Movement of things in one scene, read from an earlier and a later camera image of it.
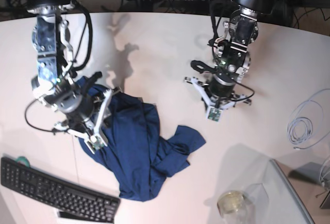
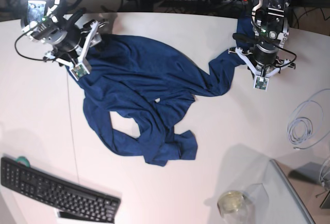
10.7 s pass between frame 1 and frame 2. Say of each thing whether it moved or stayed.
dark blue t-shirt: moved
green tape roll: stayed
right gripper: moved
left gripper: moved
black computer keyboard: stayed
